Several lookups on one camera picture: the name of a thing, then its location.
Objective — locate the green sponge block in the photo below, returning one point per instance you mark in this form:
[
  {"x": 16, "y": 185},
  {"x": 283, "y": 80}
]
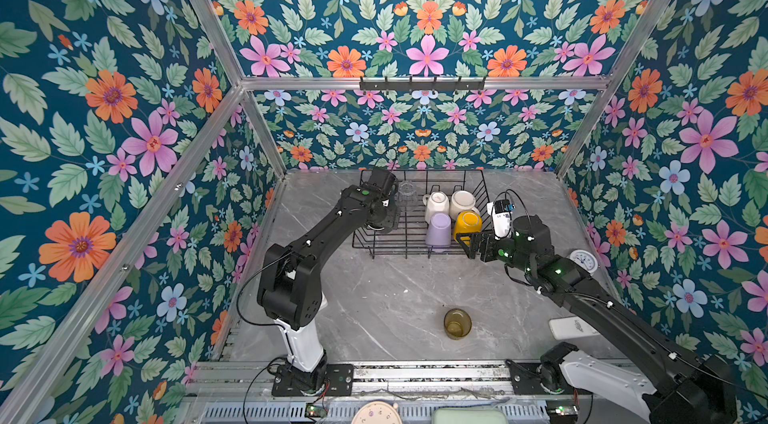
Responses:
[{"x": 466, "y": 415}]

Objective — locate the black mug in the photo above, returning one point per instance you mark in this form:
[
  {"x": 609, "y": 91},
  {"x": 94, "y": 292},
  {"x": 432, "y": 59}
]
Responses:
[{"x": 390, "y": 221}]

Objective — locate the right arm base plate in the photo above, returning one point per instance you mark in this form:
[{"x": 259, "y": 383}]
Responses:
[{"x": 539, "y": 378}]

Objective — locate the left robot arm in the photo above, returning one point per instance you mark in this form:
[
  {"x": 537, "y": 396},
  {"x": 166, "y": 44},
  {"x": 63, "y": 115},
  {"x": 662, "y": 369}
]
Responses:
[{"x": 290, "y": 283}]

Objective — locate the black hook rail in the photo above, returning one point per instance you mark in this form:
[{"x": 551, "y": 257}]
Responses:
[{"x": 439, "y": 84}]

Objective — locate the round beige plate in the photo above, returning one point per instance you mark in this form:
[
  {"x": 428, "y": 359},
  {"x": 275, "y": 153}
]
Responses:
[{"x": 377, "y": 412}]

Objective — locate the black wire dish rack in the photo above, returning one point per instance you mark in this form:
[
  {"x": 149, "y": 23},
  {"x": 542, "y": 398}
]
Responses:
[{"x": 409, "y": 238}]

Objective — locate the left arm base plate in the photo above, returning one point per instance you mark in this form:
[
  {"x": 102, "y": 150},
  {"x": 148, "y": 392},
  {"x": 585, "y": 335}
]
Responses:
[{"x": 330, "y": 379}]

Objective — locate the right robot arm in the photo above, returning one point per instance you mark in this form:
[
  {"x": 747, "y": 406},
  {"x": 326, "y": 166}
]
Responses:
[{"x": 667, "y": 384}]

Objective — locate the lilac plastic cup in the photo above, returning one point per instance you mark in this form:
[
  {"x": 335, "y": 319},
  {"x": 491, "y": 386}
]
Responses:
[{"x": 439, "y": 233}]

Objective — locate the cream white octagonal mug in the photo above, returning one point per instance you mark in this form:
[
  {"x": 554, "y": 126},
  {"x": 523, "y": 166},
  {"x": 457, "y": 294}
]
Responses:
[{"x": 436, "y": 202}]

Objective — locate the yellow plastic mug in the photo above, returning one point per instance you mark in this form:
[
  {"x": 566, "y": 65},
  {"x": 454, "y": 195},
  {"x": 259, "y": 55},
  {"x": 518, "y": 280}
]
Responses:
[{"x": 467, "y": 222}]

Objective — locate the small white alarm clock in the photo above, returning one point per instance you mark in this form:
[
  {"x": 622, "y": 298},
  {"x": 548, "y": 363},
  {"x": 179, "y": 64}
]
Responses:
[{"x": 585, "y": 259}]

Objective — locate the aluminium front rail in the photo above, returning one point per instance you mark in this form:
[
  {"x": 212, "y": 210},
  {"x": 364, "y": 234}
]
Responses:
[{"x": 432, "y": 373}]

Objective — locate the white box right side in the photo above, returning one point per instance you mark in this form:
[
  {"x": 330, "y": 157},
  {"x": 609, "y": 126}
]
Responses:
[{"x": 568, "y": 328}]

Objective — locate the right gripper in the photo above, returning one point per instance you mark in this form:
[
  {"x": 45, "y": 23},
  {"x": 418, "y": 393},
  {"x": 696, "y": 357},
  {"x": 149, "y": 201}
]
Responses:
[{"x": 487, "y": 241}]

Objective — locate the white mug red interior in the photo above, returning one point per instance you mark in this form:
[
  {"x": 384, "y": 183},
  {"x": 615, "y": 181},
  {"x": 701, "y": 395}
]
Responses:
[{"x": 462, "y": 201}]

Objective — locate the olive tinted glass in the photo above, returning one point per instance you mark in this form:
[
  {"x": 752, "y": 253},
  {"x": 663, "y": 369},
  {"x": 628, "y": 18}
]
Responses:
[{"x": 457, "y": 323}]

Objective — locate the clear glass cup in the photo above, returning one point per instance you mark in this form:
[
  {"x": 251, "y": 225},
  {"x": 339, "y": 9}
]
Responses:
[{"x": 407, "y": 194}]

